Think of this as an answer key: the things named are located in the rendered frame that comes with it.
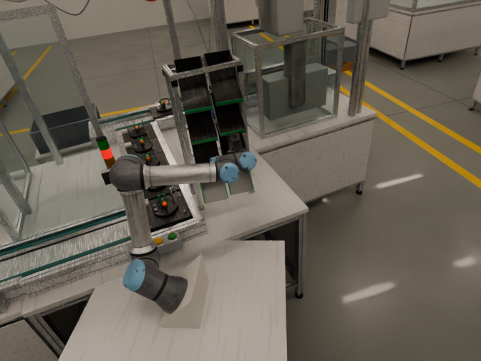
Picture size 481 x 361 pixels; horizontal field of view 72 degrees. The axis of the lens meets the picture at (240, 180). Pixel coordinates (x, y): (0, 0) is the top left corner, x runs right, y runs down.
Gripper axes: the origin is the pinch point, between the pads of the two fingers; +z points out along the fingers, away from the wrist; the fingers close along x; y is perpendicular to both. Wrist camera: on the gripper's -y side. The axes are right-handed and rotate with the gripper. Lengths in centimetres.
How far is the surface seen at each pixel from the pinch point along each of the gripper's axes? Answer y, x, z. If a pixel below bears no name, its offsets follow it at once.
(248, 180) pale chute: 19.7, 5.3, 9.6
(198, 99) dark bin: -27.9, -13.0, -9.7
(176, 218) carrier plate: 29.1, -37.3, 2.8
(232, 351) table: 69, -25, -56
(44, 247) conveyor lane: 30, -108, 13
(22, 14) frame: -70, -72, -23
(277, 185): 30.9, 25.7, 26.6
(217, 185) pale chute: 17.8, -11.7, 8.5
